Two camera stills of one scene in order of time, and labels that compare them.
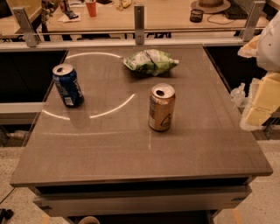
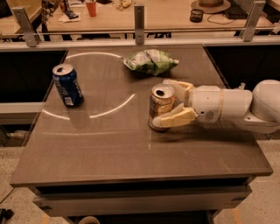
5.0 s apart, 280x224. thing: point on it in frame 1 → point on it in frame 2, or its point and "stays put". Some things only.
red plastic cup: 91,6 stays put
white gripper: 269,46 → 206,101
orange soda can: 161,106 stays put
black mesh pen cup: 196,15 stays put
